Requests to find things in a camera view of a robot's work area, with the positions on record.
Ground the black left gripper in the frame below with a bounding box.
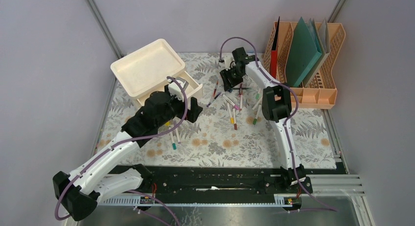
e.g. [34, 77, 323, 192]
[156, 85, 203, 128]

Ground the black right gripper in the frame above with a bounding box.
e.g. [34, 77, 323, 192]
[219, 66, 244, 92]

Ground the orange clear pen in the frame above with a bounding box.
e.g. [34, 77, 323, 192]
[210, 80, 219, 101]

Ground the purple clear pen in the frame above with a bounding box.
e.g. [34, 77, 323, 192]
[207, 92, 222, 108]

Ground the pink clear pen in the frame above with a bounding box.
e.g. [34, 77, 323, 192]
[239, 83, 243, 96]

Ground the red file folder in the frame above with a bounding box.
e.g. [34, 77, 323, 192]
[270, 17, 280, 78]

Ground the cream drawer unit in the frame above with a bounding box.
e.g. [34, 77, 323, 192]
[110, 39, 203, 109]

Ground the teal file folder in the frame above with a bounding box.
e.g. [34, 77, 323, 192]
[285, 18, 318, 88]

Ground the beige file folder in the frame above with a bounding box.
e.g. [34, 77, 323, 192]
[302, 19, 331, 87]

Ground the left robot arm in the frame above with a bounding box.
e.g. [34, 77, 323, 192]
[52, 91, 203, 221]

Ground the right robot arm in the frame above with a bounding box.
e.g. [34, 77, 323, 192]
[219, 47, 312, 194]

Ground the floral desk mat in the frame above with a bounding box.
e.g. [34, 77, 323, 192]
[95, 53, 336, 169]

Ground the purple capped white marker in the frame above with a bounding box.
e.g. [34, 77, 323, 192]
[173, 120, 181, 144]

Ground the yellow capped white marker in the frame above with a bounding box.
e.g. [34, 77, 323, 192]
[227, 102, 235, 125]

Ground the dark red capped white marker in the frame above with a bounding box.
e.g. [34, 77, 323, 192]
[232, 108, 237, 130]

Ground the peach plastic file organizer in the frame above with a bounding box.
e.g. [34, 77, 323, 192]
[262, 21, 346, 110]

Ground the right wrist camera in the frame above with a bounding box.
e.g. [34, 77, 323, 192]
[219, 55, 234, 70]

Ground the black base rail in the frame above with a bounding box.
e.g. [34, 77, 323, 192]
[89, 164, 351, 196]

